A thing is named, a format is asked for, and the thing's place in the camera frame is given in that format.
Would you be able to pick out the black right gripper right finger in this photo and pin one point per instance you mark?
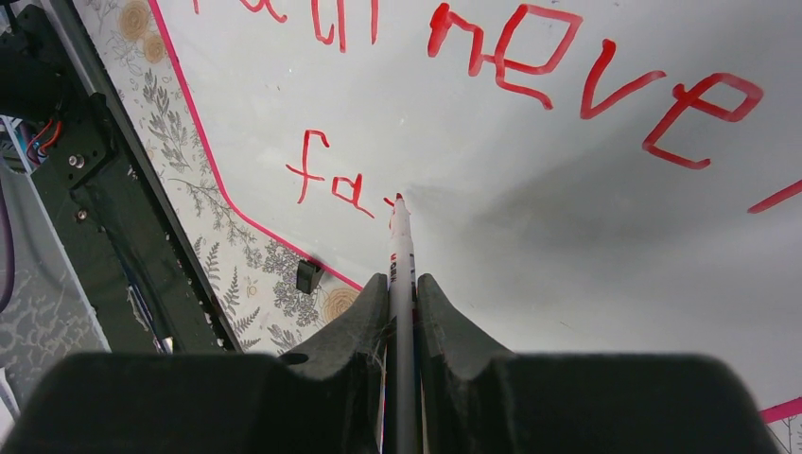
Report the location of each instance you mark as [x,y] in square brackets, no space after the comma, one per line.
[481,397]

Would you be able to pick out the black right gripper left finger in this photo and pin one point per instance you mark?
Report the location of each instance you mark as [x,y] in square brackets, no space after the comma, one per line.
[320,397]

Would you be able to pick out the white red marker pen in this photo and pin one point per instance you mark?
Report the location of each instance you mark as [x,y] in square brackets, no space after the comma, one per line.
[402,426]

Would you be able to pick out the pink framed whiteboard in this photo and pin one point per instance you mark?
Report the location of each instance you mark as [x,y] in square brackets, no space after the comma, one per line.
[580,175]

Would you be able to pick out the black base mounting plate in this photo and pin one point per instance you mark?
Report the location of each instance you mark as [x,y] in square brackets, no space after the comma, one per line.
[134,263]

